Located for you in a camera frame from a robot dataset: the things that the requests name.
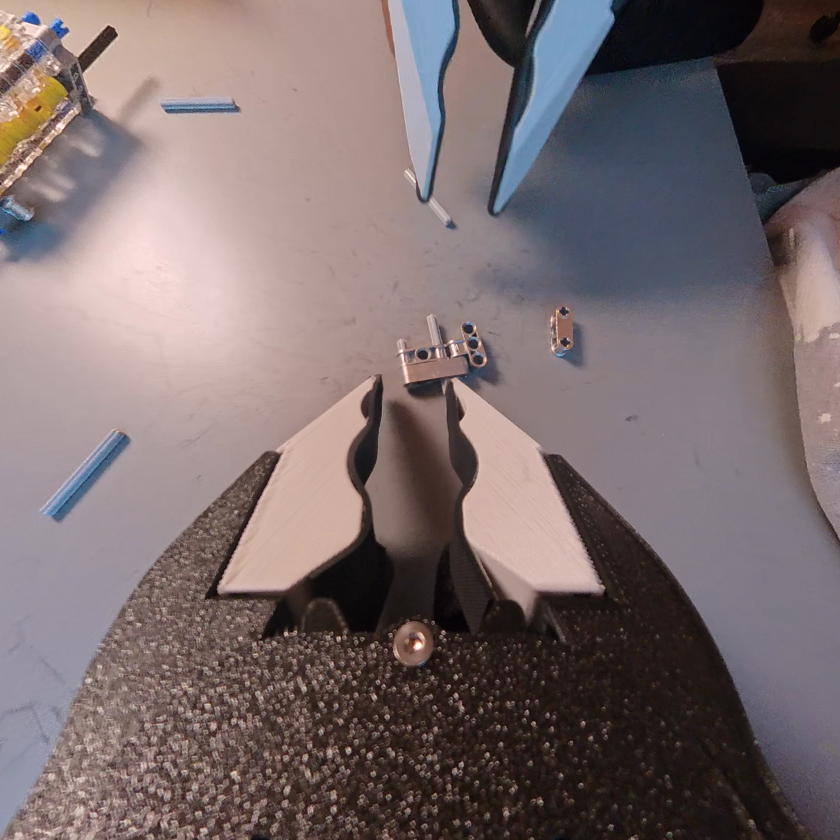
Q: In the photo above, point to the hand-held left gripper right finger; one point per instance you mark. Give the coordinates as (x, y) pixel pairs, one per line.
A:
(525, 525)

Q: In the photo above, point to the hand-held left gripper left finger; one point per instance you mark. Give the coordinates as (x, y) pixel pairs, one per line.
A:
(302, 518)

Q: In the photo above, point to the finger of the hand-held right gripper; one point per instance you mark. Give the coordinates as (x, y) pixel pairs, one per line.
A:
(551, 98)
(420, 79)

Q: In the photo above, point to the short grey axle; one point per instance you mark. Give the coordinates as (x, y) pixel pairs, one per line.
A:
(441, 213)

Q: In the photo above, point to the grey three-hole beam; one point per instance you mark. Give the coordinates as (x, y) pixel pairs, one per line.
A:
(474, 351)

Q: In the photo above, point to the grey block with pins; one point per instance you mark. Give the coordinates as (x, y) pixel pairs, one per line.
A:
(426, 373)

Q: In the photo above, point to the grey double cross-hole connector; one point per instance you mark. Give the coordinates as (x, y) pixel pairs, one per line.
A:
(562, 330)

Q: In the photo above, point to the long grey axle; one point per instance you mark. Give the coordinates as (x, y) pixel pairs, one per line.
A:
(85, 474)
(197, 105)

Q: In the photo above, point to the clear brick gearbox model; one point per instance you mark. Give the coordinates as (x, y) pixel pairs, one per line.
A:
(39, 98)

